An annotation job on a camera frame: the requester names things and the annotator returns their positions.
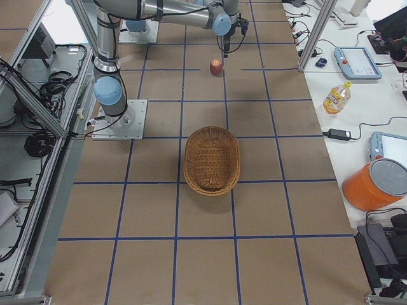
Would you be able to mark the blue teach pendant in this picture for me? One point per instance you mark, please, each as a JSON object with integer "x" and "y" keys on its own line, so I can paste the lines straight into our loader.
{"x": 356, "y": 63}
{"x": 390, "y": 146}

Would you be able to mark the orange cylindrical container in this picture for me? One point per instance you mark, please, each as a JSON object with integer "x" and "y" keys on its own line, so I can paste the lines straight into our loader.
{"x": 377, "y": 184}

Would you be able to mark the black electronics box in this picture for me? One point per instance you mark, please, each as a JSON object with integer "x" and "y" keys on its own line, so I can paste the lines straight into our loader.
{"x": 377, "y": 255}

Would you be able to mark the woven wicker basket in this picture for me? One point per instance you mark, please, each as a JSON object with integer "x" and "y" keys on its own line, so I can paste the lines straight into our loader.
{"x": 211, "y": 161}

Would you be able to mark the aluminium frame post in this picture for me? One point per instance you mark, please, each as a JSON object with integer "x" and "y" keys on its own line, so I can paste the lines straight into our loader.
{"x": 318, "y": 28}

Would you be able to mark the black power adapter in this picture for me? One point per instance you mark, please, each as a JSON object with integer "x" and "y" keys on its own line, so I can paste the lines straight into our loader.
{"x": 339, "y": 134}

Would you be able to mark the orange juice bottle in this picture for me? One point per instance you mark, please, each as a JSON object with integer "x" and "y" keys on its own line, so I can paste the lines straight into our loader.
{"x": 337, "y": 98}

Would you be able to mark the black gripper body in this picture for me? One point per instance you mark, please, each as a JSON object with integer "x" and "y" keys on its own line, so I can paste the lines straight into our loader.
{"x": 227, "y": 37}

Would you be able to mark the red yellow apple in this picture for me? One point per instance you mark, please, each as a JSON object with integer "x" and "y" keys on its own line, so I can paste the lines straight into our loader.
{"x": 216, "y": 67}

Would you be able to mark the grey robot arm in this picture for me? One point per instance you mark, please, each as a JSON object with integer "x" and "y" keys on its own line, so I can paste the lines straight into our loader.
{"x": 137, "y": 28}
{"x": 123, "y": 118}

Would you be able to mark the dark blue checkered pouch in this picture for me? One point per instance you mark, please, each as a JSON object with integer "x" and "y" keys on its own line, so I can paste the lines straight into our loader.
{"x": 321, "y": 63}

